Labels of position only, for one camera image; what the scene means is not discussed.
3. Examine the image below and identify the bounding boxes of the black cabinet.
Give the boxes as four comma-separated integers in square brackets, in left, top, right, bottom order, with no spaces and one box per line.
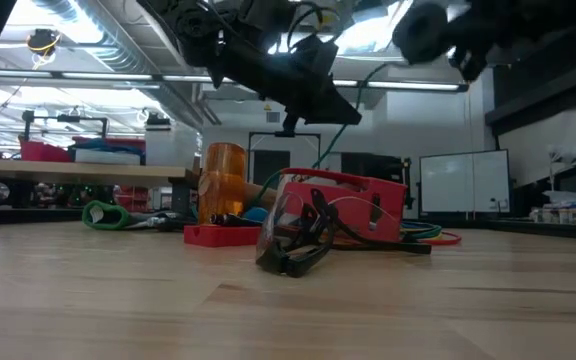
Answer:
[340,152,413,182]

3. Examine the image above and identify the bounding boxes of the orange head wooden mallet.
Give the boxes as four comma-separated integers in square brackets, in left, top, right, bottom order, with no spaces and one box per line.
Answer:
[197,142,280,225]

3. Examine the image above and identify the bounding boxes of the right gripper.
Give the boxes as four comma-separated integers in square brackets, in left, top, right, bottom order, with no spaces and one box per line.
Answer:
[447,19,497,82]

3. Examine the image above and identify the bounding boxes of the black camera rig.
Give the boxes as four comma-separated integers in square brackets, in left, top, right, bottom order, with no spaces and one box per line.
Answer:
[21,109,110,144]

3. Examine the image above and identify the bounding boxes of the black grey work glove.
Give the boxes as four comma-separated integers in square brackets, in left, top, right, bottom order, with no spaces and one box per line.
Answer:
[81,199,169,232]

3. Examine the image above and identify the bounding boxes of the small red tray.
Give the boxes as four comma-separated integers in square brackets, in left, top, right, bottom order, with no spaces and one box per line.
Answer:
[183,223,264,249]

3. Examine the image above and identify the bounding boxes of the silver ventilation duct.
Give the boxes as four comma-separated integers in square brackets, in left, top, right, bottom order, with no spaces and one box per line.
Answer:
[32,0,222,132]

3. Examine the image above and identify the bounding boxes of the white articulated lamp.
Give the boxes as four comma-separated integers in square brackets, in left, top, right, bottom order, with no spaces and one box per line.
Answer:
[546,143,576,174]

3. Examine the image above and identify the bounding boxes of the blue marker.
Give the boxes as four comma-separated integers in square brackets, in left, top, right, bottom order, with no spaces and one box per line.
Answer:
[241,207,270,225]

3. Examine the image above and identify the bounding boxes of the chrome metal hand tool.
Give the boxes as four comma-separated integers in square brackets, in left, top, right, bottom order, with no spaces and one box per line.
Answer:
[137,212,189,232]

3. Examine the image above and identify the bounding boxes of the whiteboard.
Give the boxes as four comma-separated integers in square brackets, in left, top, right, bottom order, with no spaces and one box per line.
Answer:
[419,148,511,215]

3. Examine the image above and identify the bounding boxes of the red storage bin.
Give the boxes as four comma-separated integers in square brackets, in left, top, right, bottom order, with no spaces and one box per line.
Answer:
[113,185,152,212]
[20,140,73,163]

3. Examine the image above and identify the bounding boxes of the black stand frame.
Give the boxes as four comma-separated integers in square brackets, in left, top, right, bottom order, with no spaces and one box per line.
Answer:
[246,129,323,190]

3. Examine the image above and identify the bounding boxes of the wooden top workbench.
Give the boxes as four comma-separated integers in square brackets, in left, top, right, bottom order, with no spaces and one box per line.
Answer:
[0,158,209,221]

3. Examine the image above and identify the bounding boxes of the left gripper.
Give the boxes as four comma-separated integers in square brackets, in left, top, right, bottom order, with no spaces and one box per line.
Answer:
[210,34,363,126]

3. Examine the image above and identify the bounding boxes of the black handled screwdriver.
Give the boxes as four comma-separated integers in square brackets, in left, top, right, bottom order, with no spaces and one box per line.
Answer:
[210,213,264,227]

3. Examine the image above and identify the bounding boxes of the red tape dispenser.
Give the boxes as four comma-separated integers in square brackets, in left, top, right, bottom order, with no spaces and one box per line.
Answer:
[277,167,409,244]

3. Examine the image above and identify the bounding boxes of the red cable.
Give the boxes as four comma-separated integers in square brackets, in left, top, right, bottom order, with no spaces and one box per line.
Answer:
[420,230,463,247]

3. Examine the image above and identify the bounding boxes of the yellow black cable reel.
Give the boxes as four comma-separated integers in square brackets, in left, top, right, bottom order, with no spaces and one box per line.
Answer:
[26,28,63,70]

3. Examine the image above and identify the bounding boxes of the white tray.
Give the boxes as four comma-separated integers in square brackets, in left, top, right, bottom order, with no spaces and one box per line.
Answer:
[73,148,143,165]

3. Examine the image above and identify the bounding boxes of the long ceiling light fixture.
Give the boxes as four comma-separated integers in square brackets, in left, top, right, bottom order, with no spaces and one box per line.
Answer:
[0,69,470,94]

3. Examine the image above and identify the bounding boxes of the clear black safety glasses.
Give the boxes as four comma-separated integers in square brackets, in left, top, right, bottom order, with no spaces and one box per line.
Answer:
[255,187,433,279]

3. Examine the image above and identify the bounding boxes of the white plastic container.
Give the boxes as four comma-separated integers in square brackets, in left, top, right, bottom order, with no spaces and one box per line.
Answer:
[145,124,203,169]

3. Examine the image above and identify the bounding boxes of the blue hose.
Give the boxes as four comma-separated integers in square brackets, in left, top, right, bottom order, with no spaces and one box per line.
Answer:
[70,138,146,154]

